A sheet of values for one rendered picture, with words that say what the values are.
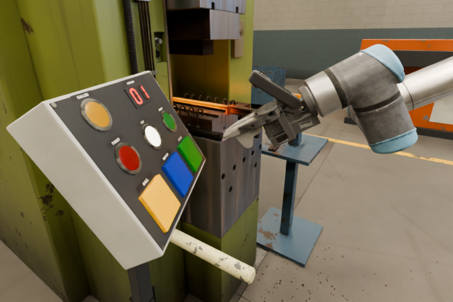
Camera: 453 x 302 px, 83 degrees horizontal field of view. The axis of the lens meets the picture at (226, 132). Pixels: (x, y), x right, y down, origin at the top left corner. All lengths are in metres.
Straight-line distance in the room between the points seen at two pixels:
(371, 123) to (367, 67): 0.11
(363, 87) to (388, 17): 7.82
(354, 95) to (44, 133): 0.52
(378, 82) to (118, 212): 0.50
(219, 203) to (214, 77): 0.65
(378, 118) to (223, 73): 0.89
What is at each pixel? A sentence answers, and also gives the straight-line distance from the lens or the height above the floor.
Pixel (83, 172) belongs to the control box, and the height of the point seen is 1.10.
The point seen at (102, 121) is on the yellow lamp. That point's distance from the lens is 0.45.
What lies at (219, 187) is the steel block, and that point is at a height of 0.72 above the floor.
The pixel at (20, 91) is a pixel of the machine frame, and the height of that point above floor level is 1.09.
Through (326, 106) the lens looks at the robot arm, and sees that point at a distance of 0.55.
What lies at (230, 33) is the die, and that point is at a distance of 1.04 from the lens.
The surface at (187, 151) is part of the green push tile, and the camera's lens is 0.62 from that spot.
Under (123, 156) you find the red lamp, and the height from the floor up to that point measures 1.10.
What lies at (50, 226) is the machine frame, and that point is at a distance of 1.40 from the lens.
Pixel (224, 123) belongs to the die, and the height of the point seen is 0.95.
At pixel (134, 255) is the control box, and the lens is 0.47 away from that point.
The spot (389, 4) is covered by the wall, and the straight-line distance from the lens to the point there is 8.39.
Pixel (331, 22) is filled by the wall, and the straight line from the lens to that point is 8.53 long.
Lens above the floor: 1.28
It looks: 20 degrees down
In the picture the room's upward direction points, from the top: straight up
